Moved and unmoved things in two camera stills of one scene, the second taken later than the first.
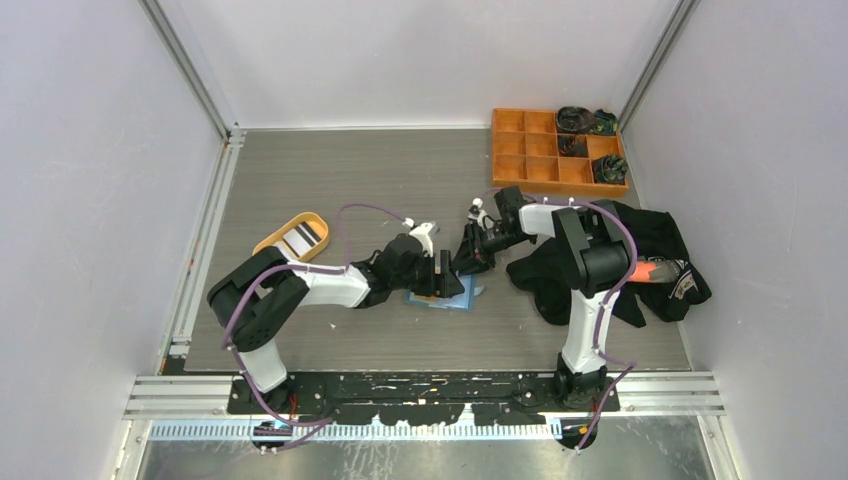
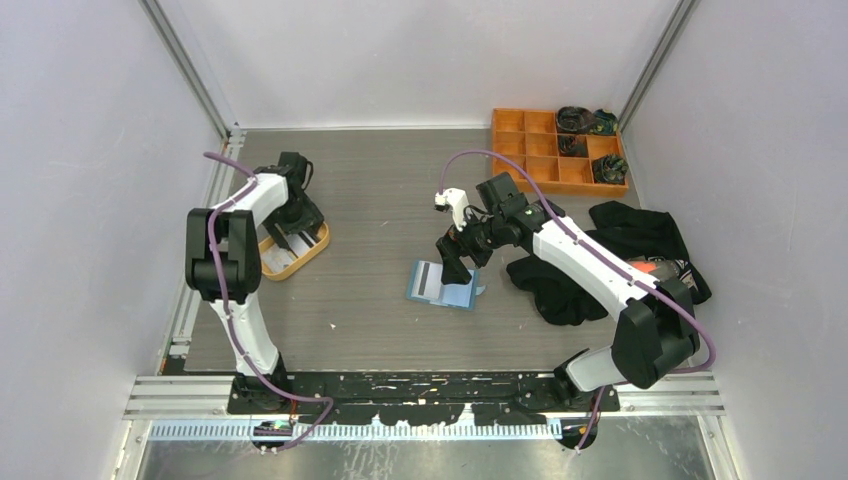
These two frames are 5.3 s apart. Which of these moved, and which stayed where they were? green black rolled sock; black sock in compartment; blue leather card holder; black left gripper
Moved: black left gripper
Stayed: green black rolled sock; black sock in compartment; blue leather card holder
